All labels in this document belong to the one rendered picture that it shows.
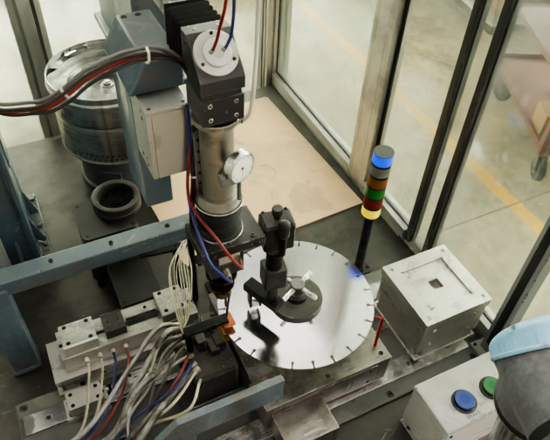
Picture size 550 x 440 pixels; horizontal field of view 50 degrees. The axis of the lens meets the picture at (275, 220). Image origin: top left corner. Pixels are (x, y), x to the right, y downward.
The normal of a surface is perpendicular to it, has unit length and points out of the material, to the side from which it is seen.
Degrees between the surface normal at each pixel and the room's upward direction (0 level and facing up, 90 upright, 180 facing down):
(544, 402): 54
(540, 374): 41
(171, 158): 90
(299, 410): 0
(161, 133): 90
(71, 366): 90
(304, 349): 0
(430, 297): 0
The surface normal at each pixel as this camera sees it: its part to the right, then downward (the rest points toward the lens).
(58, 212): 0.04, -0.69
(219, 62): 0.33, -0.02
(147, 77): 0.44, 0.66
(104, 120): 0.13, 0.72
